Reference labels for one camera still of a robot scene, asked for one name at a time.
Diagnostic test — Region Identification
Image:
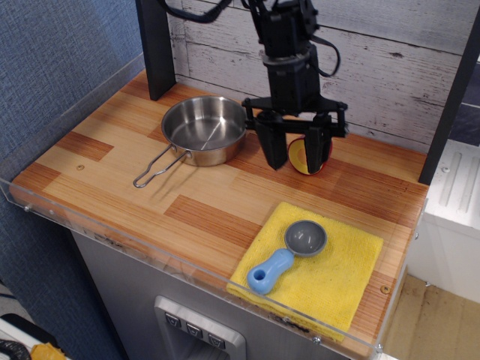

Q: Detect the red yellow toy fruit half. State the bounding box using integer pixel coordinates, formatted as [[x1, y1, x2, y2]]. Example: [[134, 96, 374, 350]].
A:
[[288, 136, 326, 176]]

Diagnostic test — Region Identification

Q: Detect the black left post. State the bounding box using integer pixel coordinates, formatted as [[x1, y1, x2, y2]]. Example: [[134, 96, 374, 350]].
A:
[[136, 0, 176, 101]]

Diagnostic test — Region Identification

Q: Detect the clear acrylic guard rail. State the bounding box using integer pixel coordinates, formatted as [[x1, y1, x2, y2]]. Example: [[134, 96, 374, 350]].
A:
[[0, 52, 428, 356]]

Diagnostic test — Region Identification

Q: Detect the white ribbed sink unit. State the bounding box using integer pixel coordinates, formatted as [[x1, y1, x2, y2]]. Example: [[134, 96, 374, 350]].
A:
[[406, 140, 479, 302]]

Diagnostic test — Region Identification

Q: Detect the yellow cloth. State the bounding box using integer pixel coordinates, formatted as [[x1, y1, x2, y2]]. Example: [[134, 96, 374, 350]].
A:
[[226, 202, 383, 342]]

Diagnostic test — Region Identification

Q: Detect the black right post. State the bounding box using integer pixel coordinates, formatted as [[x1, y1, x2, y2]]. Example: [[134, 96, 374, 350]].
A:
[[418, 10, 479, 185]]

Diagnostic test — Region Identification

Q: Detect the yellow black object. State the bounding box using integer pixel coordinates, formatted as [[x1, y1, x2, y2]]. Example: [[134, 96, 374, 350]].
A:
[[1, 313, 69, 359]]

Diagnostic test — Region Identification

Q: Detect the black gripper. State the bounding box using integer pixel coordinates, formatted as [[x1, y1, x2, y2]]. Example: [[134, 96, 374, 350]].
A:
[[242, 61, 347, 175]]

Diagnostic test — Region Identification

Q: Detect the silver button panel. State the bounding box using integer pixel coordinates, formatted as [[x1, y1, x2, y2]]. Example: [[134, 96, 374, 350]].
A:
[[154, 295, 247, 359]]

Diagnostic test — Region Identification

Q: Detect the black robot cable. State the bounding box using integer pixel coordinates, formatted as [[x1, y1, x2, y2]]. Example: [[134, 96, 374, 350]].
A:
[[160, 0, 341, 79]]

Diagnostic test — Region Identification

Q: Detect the black post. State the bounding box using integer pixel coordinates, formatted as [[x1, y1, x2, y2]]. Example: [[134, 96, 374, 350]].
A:
[[136, 0, 176, 101], [418, 10, 479, 185]]

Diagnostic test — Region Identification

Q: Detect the grey blue toy scoop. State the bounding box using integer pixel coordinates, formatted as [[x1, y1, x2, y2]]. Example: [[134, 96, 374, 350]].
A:
[[247, 220, 328, 295]]

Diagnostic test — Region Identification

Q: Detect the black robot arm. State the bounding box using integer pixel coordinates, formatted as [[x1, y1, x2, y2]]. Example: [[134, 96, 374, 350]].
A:
[[242, 1, 347, 175]]

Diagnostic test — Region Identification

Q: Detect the grey toy cabinet front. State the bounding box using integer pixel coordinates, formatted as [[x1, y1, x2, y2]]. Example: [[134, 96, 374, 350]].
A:
[[73, 233, 345, 359]]

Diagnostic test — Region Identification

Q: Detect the stainless steel pot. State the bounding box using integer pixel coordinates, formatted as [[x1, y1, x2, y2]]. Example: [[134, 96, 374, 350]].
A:
[[133, 95, 247, 188]]

